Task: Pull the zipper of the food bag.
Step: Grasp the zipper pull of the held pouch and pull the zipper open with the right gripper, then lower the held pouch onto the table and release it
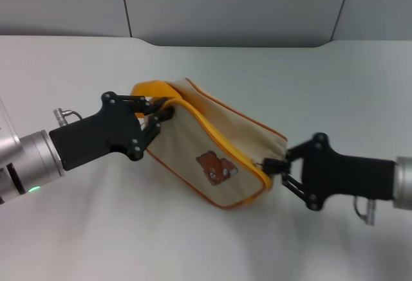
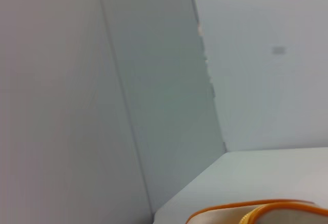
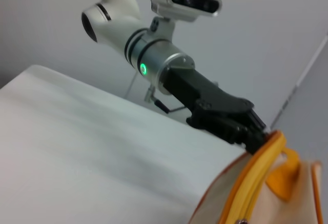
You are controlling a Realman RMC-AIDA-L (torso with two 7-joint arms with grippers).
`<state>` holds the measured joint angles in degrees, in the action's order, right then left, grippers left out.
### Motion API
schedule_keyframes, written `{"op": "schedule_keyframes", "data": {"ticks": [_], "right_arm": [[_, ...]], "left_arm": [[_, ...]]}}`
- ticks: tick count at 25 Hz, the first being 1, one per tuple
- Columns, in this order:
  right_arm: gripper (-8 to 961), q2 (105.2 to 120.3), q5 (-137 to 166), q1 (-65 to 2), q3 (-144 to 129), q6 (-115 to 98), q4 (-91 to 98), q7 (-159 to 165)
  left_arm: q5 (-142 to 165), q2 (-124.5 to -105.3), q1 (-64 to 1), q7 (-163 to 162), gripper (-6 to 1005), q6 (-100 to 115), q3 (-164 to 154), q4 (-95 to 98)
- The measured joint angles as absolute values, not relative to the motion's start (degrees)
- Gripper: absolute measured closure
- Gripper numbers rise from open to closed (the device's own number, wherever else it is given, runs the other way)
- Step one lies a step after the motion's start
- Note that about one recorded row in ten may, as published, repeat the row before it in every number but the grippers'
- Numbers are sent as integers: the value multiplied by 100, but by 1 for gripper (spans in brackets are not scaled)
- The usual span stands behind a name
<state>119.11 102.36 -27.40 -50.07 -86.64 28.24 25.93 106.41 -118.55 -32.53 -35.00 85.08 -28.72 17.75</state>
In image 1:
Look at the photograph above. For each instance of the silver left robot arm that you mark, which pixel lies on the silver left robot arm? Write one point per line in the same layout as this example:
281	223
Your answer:
29	162

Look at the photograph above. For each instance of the small metal zipper pull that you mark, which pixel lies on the small metal zipper pull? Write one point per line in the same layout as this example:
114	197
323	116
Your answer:
259	165

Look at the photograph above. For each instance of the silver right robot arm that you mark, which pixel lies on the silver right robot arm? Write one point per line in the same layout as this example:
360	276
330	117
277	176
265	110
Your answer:
403	183

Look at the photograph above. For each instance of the beige food bag orange trim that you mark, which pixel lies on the beige food bag orange trim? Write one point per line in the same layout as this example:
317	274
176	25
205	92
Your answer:
206	130

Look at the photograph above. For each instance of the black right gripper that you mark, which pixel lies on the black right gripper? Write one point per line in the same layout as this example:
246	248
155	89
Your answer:
341	175

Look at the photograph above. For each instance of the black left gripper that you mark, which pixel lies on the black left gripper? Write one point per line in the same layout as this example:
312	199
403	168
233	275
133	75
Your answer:
103	136

